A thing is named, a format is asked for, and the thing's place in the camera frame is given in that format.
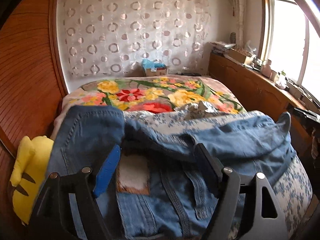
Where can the blue floral bedsheet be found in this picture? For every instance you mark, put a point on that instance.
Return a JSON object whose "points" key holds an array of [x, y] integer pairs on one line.
{"points": [[162, 122]]}

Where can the circle pattern sheer curtain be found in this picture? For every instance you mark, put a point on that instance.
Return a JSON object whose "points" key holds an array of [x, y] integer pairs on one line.
{"points": [[135, 30]]}

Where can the white lace curtain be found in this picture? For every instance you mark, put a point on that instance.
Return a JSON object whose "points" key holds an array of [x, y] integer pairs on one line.
{"points": [[238, 12]]}

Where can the yellow plush toy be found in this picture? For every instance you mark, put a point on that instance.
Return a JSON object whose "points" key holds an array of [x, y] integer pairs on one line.
{"points": [[27, 170]]}

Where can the stack of papers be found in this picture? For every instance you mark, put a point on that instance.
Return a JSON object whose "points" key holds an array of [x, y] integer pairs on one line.
{"points": [[222, 47]]}

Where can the blue denim pants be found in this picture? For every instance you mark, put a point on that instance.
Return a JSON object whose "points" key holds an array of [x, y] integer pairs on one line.
{"points": [[165, 200]]}

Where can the small cardboard box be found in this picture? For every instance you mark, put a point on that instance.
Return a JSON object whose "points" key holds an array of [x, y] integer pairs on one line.
{"points": [[157, 72]]}

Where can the window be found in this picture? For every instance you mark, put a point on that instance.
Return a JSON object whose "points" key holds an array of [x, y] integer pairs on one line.
{"points": [[287, 42]]}

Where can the wooden headboard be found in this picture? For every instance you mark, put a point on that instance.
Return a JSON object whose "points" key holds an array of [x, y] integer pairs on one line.
{"points": [[27, 80]]}

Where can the grey patterned cloth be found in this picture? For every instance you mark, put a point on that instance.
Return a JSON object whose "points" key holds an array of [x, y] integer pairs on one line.
{"points": [[200, 108]]}

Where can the floral blanket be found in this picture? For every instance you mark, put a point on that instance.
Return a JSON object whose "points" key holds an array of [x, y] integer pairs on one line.
{"points": [[150, 92]]}

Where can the beige open box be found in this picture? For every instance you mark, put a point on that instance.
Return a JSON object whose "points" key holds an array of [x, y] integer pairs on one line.
{"points": [[241, 55]]}

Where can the wooden cabinet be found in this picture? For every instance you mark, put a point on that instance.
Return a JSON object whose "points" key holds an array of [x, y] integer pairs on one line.
{"points": [[245, 85]]}

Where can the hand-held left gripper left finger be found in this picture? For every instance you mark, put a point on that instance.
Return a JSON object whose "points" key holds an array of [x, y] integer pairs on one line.
{"points": [[107, 172]]}

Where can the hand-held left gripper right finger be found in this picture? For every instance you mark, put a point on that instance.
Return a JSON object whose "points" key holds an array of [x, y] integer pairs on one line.
{"points": [[207, 166]]}

